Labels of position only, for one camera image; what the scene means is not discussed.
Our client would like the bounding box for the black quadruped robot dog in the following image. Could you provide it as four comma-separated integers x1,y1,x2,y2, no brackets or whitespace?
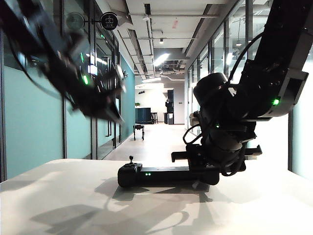
133,123,145,141

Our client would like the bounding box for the dark blue bar counter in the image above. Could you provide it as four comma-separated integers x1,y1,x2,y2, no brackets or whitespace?
135,107,152,125

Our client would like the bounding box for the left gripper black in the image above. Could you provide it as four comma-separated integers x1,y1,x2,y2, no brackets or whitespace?
70,64,126,123

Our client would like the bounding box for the black remote control with joysticks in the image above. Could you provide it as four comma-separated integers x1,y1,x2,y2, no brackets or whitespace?
117,155,220,189

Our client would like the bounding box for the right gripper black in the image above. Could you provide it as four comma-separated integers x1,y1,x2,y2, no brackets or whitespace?
171,144,263,186

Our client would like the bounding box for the round black hanging sign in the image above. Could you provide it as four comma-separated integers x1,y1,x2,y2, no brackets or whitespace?
99,12,119,31

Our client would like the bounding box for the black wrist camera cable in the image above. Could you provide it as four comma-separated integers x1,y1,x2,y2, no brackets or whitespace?
182,123,204,145

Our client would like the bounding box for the tall black cabinet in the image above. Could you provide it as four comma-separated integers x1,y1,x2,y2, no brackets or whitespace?
167,90,176,125

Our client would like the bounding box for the linear ceiling light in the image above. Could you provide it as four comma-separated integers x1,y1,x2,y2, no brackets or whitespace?
153,53,170,67

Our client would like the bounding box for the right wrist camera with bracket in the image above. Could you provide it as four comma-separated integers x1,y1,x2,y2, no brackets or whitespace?
188,110,204,128

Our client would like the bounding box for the left wrist camera silver box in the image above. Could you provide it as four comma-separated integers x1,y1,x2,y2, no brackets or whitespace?
113,64,128,94

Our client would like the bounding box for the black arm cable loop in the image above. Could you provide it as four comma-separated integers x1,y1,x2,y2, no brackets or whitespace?
228,32,266,83

